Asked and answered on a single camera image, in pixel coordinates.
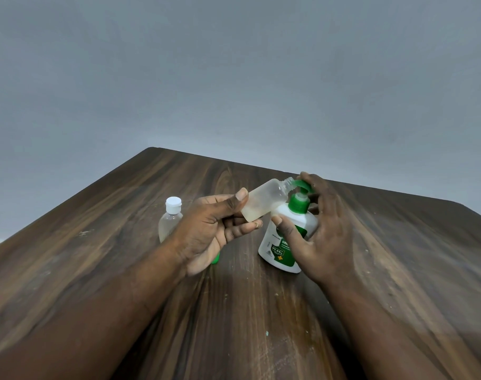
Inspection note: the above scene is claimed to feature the person's right hand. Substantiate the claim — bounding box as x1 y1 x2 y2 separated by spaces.
271 172 358 286

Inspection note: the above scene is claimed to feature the person's left hand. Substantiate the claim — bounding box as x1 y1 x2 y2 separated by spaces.
170 187 263 277

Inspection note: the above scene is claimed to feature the white green pump bottle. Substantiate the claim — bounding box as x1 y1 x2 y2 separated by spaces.
258 180 319 274

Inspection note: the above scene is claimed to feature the small translucent bottle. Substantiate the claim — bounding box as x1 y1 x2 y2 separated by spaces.
240 177 299 223

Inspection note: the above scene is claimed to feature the person's right forearm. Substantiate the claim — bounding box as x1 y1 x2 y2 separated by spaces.
319 272 468 380

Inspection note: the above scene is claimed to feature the person's left forearm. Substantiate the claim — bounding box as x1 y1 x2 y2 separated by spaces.
0 235 187 380

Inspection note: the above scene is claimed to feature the clear bottle with white cap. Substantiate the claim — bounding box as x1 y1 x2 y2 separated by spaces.
158 196 184 244

